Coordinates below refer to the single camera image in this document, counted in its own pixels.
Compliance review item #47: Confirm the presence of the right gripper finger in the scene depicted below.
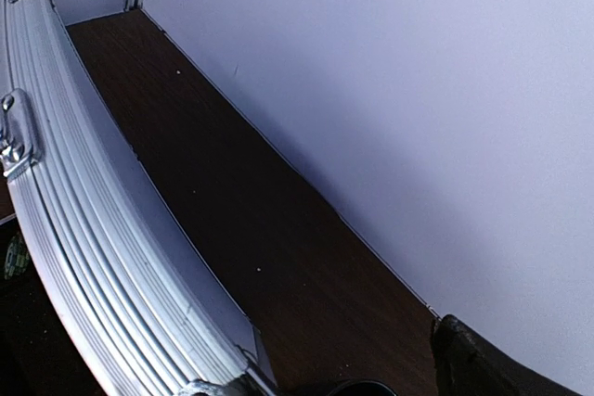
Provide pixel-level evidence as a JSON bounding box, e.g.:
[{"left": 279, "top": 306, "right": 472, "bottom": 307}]
[{"left": 430, "top": 314, "right": 574, "bottom": 395}]

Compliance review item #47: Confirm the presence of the silver aluminium poker case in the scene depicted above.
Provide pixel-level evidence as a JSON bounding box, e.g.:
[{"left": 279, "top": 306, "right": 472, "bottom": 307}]
[{"left": 1, "top": 0, "right": 278, "bottom": 395}]

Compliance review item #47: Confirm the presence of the green chip stack in case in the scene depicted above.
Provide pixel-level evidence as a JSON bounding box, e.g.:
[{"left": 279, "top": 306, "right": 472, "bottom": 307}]
[{"left": 4, "top": 233, "right": 31, "bottom": 280}]

